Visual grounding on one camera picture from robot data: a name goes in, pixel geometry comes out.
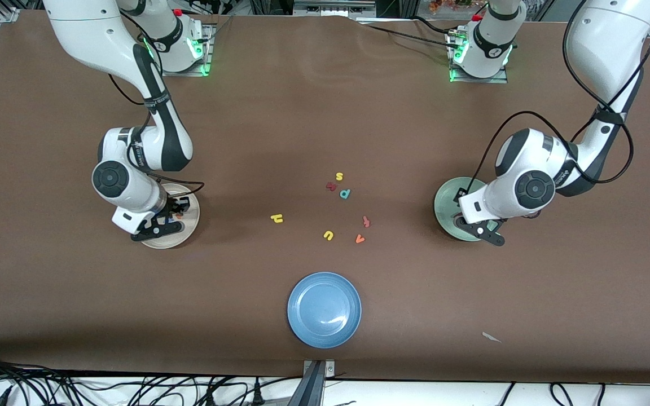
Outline green round plate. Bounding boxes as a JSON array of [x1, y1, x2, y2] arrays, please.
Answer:
[[434, 178, 492, 242]]

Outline beige round plate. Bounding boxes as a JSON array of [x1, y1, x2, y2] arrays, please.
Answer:
[[140, 183, 200, 249]]

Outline brown table mat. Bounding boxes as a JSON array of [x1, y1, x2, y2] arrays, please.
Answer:
[[0, 10, 650, 384]]

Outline blue round plate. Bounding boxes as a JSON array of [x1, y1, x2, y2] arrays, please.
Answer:
[[287, 272, 362, 349]]

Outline orange artificial flowers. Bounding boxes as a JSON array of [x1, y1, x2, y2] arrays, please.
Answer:
[[429, 0, 472, 13]]

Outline silver power strip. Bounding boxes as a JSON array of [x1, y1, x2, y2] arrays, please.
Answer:
[[294, 0, 376, 16]]

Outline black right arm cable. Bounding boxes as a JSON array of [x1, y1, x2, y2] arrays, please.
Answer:
[[108, 11, 205, 198]]

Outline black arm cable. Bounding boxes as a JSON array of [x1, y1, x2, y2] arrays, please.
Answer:
[[108, 11, 205, 198], [469, 17, 636, 192]]

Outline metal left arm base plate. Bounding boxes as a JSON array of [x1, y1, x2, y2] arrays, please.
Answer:
[[448, 31, 509, 84]]

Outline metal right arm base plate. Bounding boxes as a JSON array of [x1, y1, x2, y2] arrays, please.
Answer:
[[152, 25, 214, 77]]

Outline black base power cable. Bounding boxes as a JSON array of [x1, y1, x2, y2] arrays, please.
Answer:
[[359, 16, 461, 51]]

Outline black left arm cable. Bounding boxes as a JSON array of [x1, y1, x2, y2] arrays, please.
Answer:
[[469, 17, 636, 192]]

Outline grey metal camera mount bracket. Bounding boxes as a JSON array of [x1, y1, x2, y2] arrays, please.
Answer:
[[288, 359, 337, 406]]

